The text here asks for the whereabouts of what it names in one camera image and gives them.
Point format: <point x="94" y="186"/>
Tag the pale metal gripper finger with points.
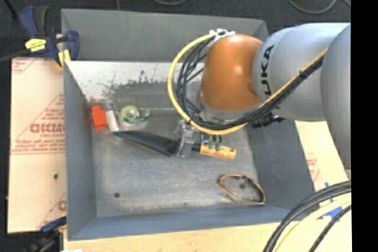
<point x="189" y="147"/>
<point x="180" y="144"/>

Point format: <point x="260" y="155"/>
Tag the grey metal bin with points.
<point x="165" y="180"/>

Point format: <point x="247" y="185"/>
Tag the white cylinder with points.
<point x="112" y="121"/>

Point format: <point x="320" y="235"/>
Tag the brown sunglasses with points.
<point x="260" y="192"/>

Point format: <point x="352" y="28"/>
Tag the red-orange block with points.
<point x="99" y="118"/>

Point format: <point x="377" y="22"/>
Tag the brown cardboard board, red print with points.
<point x="35" y="127"/>

